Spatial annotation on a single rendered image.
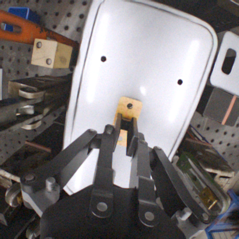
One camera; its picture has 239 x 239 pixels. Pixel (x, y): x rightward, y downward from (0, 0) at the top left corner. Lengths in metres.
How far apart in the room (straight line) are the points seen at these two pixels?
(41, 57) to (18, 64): 0.51
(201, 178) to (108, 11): 0.31
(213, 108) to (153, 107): 0.13
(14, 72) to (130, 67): 0.57
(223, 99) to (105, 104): 0.23
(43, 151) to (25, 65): 0.41
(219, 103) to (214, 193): 0.17
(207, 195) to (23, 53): 0.73
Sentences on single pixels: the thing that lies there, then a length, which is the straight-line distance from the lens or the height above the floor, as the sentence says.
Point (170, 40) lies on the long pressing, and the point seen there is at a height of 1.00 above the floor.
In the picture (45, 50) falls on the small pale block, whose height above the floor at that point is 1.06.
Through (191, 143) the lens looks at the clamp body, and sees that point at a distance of 0.36.
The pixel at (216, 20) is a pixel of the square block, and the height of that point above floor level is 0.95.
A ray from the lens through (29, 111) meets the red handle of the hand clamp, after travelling 0.22.
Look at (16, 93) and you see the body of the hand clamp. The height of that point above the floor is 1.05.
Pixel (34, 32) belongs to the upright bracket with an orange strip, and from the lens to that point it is 0.22.
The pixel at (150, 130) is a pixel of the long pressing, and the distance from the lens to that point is 0.26.
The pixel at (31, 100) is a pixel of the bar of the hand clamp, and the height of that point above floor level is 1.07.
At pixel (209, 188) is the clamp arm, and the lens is 0.27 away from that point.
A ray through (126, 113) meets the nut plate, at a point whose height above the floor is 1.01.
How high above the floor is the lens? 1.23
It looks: 70 degrees down
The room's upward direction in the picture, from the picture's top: 170 degrees counter-clockwise
